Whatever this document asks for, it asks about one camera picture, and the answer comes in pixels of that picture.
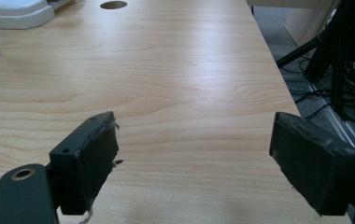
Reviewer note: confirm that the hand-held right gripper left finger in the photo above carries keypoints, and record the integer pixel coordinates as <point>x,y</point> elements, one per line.
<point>83,165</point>

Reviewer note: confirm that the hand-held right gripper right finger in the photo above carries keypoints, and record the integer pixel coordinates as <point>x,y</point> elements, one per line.
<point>312,163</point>

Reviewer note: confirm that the black tripod stand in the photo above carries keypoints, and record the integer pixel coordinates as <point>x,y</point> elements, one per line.
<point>337,46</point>

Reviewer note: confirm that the white cabinet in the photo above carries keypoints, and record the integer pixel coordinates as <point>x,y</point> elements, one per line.
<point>306,18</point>

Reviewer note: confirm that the metal floor rail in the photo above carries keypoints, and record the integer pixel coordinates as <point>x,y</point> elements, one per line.
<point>340,124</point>

